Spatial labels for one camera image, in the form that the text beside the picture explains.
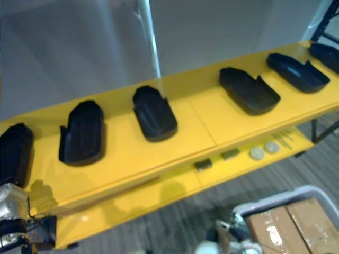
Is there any yellow shelf board with small parts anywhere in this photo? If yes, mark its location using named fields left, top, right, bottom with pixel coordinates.
left=54, top=126, right=314, bottom=250

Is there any black perforated shelf upright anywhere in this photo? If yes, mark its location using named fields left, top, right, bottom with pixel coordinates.
left=312, top=0, right=339, bottom=42

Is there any black plastic housing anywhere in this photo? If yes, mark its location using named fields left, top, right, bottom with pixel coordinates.
left=266, top=52, right=331, bottom=94
left=58, top=99, right=108, bottom=167
left=132, top=85, right=179, bottom=143
left=0, top=122, right=34, bottom=188
left=308, top=42, right=339, bottom=72
left=219, top=67, right=281, bottom=116

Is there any small dark block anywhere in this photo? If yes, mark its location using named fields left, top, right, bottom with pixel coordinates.
left=194, top=159, right=213, bottom=173
left=220, top=149, right=239, bottom=160

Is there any round silver disc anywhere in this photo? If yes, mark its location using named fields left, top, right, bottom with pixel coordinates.
left=249, top=147, right=266, bottom=161
left=265, top=141, right=280, bottom=155

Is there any bundle of thin metal pins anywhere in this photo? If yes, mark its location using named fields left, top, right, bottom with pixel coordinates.
left=270, top=129, right=295, bottom=149

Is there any grey plastic bin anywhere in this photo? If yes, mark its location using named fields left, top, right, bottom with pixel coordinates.
left=231, top=185, right=339, bottom=254

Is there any brown cardboard box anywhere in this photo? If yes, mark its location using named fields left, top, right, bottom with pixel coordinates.
left=246, top=206, right=311, bottom=254
left=287, top=196, right=339, bottom=254

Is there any black shelf leg frame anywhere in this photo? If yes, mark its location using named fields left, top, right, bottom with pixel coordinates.
left=310, top=116, right=339, bottom=145

